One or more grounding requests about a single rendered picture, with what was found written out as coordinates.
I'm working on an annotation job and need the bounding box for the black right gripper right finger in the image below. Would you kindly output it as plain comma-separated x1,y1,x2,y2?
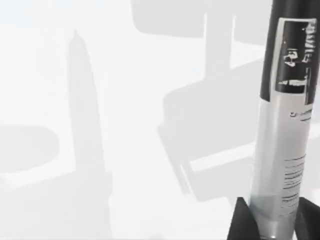
293,196,320,240

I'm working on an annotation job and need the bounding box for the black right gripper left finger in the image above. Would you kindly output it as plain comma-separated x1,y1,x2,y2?
226,196,261,240

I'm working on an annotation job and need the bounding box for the black and silver marker pen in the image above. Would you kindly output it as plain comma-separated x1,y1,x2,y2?
248,0,320,240

